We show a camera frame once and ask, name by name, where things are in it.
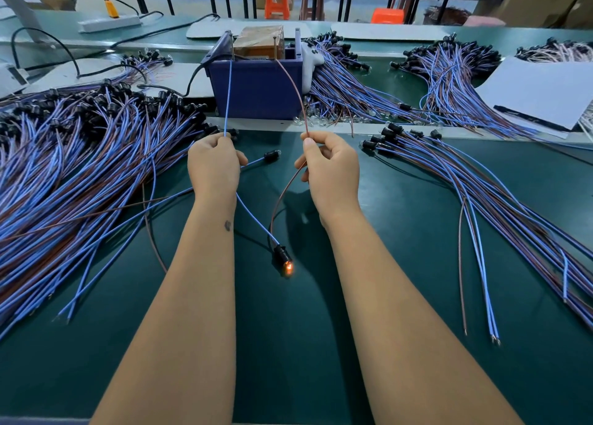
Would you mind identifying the blue brown plug cable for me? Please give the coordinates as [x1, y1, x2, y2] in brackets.
[222, 54, 313, 279]

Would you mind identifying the orange plastic stool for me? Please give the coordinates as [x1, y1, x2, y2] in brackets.
[265, 0, 291, 20]
[371, 8, 406, 25]

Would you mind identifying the person's left hand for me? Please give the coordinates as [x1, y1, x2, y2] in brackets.
[187, 132, 250, 215]

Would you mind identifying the pink plastic stool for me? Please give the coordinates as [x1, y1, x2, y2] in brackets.
[463, 15, 507, 29]

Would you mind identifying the grey metal pole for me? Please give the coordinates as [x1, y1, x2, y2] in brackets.
[0, 0, 46, 32]

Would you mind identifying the brown cardboard block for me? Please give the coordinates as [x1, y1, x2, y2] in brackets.
[232, 26, 285, 61]

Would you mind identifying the loose grey wire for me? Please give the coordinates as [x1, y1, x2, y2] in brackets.
[143, 189, 170, 275]

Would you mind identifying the person's left forearm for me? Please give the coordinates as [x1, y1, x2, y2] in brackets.
[90, 202, 240, 425]

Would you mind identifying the person's right forearm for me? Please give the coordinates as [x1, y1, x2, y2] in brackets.
[322, 215, 524, 425]

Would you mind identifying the white flat mat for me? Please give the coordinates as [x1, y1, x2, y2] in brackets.
[330, 22, 452, 42]
[28, 59, 214, 99]
[185, 18, 330, 40]

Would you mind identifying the black power cable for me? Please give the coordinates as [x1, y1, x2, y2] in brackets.
[11, 13, 221, 79]

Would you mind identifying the black pen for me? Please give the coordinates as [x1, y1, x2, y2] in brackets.
[493, 104, 571, 132]

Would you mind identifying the person's right hand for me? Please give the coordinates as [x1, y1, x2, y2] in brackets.
[295, 129, 361, 229]

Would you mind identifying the white paper sheet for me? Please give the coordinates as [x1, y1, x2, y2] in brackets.
[474, 57, 593, 132]

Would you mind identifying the white plastic device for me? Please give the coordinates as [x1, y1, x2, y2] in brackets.
[0, 63, 29, 97]

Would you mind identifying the blue plastic tester box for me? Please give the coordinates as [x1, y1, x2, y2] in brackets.
[204, 29, 305, 120]

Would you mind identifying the pile of wired lamps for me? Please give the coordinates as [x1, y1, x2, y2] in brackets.
[0, 77, 282, 340]
[361, 122, 593, 345]

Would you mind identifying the white power strip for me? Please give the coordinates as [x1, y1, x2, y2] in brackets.
[78, 13, 143, 33]

